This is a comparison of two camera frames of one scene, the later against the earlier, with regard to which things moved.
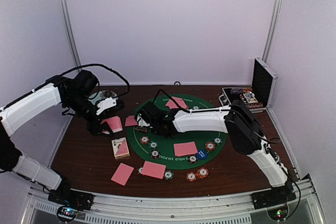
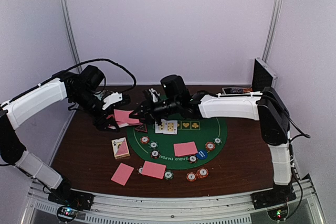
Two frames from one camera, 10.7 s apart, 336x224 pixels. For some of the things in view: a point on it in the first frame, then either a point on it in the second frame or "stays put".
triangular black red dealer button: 143,129 stays put
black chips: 155,154 stays put
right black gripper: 165,112 to 148,108
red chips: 144,139 stays put
